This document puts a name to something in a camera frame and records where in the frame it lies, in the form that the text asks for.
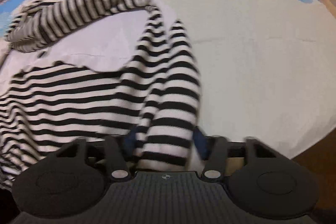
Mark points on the blue white patterned bedspread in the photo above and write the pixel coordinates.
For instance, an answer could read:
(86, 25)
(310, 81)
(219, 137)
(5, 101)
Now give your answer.
(267, 66)

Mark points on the striped hoodie with white vest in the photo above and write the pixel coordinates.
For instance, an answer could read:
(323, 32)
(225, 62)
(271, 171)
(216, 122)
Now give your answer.
(154, 95)

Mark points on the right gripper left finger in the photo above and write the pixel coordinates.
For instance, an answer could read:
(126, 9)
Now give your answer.
(118, 151)

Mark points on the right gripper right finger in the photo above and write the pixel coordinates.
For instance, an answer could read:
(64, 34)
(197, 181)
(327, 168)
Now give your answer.
(214, 151)

